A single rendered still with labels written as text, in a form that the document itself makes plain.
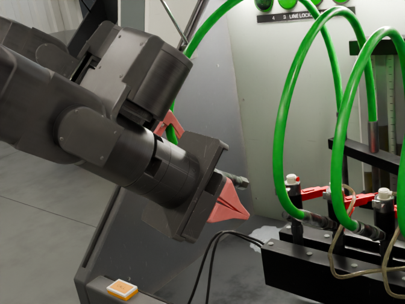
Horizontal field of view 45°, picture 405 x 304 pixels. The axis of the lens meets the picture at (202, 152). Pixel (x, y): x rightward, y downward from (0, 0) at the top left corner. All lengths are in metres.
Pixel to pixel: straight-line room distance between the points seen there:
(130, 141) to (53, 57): 0.33
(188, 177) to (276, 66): 0.72
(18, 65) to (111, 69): 0.10
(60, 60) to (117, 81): 0.33
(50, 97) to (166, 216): 0.18
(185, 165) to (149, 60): 0.10
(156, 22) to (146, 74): 3.23
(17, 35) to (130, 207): 0.43
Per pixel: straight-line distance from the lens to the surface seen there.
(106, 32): 0.76
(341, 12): 0.79
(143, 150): 0.42
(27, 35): 0.74
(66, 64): 0.72
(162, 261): 1.11
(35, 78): 0.34
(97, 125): 0.37
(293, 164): 1.21
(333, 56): 0.96
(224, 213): 0.49
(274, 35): 1.13
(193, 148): 0.49
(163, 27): 3.67
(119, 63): 0.41
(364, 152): 0.96
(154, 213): 0.49
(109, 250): 1.00
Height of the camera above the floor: 1.45
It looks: 19 degrees down
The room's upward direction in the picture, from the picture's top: 10 degrees counter-clockwise
